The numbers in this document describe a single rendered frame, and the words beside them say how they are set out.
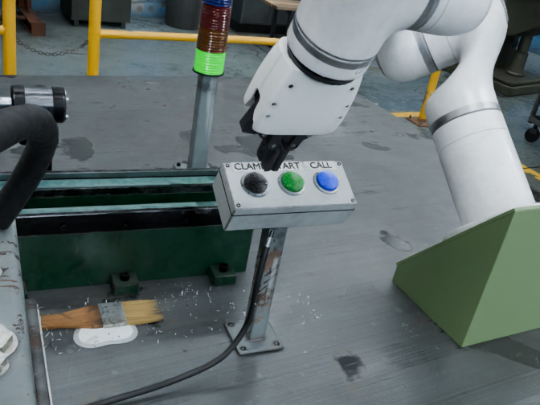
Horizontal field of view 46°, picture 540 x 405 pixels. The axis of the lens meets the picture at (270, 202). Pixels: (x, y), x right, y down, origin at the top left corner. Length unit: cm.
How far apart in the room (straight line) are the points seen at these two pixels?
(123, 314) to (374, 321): 39
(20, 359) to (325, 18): 36
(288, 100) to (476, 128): 51
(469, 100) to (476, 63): 6
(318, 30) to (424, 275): 62
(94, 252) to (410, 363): 50
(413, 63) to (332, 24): 61
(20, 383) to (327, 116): 42
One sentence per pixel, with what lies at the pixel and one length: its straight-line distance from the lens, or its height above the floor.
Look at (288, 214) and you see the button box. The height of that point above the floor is 103.
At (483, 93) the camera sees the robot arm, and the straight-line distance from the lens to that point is 111.
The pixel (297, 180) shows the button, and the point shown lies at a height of 107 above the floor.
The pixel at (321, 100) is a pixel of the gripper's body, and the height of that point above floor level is 121.
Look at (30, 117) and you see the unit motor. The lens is 34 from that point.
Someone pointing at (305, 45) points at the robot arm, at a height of 127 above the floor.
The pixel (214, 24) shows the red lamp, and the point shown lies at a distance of 125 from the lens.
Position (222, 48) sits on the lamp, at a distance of 127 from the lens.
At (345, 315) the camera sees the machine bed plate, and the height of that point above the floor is 80.
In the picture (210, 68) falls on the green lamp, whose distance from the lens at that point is 127.
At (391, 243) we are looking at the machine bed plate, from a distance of 128.
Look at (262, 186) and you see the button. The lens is 77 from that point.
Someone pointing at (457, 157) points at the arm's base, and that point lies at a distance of 107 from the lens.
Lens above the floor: 140
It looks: 27 degrees down
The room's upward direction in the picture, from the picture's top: 11 degrees clockwise
